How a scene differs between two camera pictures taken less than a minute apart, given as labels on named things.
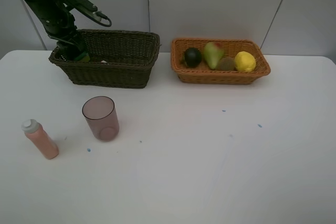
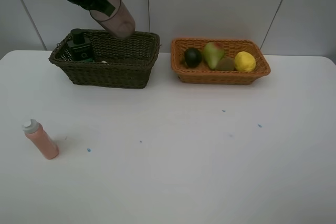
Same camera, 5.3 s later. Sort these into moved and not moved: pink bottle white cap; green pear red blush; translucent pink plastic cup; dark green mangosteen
Moved: translucent pink plastic cup
Not moved: dark green mangosteen; green pear red blush; pink bottle white cap
